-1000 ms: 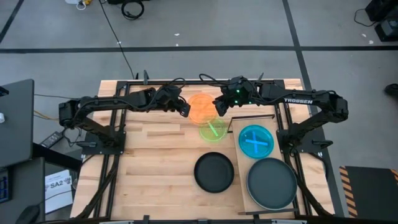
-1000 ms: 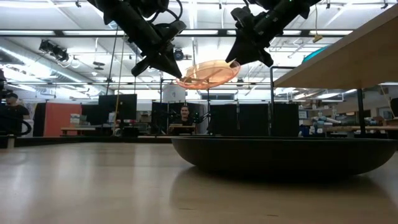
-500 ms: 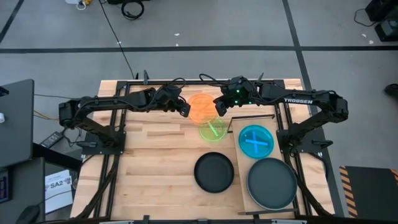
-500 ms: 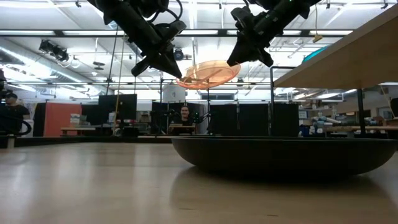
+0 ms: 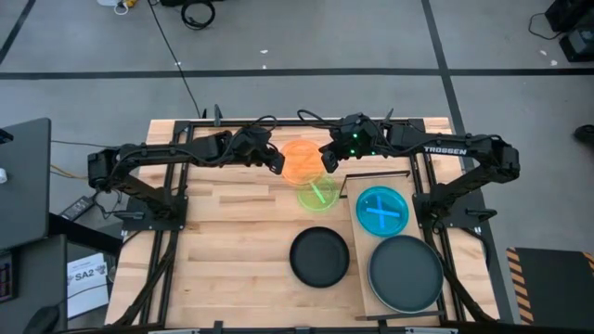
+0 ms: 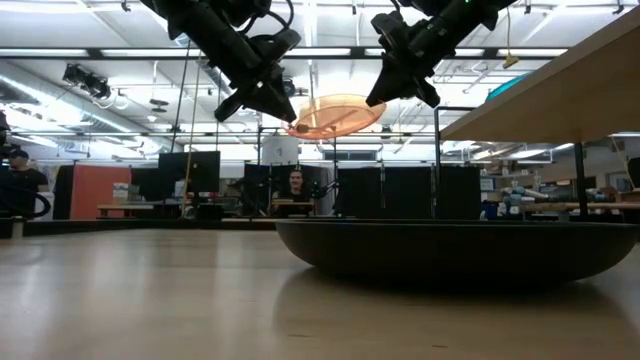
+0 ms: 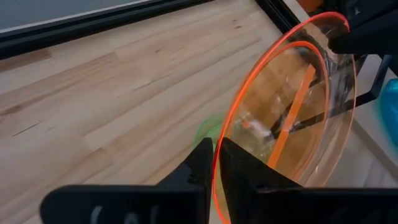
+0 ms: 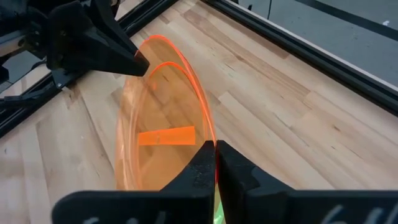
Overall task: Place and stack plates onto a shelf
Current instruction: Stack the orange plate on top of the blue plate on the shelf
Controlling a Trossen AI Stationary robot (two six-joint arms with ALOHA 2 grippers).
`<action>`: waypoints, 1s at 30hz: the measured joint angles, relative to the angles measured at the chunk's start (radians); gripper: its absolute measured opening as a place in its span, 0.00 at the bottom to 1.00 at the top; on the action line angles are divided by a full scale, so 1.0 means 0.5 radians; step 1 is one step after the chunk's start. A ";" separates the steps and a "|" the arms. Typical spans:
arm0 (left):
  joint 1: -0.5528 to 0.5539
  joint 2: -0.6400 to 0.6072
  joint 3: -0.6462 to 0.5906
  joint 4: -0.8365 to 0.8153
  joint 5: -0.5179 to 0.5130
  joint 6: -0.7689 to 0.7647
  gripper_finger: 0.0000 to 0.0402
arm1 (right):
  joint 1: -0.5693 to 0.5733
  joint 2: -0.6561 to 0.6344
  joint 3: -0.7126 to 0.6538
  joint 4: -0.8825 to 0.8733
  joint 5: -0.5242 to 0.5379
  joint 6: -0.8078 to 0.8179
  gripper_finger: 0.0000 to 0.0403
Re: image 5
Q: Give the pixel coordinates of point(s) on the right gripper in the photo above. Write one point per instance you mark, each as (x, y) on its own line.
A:
(342, 149)

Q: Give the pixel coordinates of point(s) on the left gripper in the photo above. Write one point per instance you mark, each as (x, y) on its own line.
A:
(250, 146)

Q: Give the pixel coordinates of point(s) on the orange translucent plate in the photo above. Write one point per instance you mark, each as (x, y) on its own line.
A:
(301, 162)

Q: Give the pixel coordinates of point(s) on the green translucent plate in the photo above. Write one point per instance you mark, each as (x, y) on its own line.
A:
(320, 199)

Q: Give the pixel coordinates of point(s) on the large black plate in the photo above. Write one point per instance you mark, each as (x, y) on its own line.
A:
(394, 294)

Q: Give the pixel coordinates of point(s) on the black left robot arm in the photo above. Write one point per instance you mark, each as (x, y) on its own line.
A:
(158, 150)

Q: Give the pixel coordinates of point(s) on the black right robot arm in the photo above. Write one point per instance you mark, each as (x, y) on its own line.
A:
(417, 139)

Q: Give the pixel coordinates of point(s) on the wooden tray board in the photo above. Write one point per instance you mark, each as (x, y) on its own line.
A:
(362, 241)

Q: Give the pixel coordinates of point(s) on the black power brick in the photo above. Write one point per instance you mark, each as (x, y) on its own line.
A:
(76, 209)

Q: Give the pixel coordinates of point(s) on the yellow plug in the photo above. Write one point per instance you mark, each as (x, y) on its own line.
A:
(131, 3)

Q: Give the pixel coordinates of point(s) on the white printed paper sheet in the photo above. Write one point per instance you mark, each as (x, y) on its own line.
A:
(88, 297)

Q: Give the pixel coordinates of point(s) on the white power adapter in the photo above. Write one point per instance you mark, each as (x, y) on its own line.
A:
(107, 2)

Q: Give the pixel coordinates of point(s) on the dark grey desk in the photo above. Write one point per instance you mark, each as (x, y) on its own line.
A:
(23, 185)

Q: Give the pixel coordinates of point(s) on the black yellow striped mat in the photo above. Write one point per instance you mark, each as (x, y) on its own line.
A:
(552, 287)

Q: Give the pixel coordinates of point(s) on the person's shoe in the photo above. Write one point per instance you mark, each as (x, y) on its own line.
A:
(585, 134)

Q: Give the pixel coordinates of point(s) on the black desk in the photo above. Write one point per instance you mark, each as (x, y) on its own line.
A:
(42, 278)

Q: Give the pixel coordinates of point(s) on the white cup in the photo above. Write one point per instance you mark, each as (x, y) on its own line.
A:
(2, 176)

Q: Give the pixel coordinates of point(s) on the black equipment case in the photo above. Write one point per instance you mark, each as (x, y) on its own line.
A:
(573, 14)
(580, 46)

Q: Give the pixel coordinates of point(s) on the black computer mouse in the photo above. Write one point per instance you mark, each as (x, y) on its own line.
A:
(42, 321)

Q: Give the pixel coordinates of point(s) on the black keypad device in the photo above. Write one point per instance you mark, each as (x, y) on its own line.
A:
(7, 278)

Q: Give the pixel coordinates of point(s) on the black frame clamp post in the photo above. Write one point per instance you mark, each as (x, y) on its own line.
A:
(217, 116)
(383, 327)
(217, 327)
(388, 113)

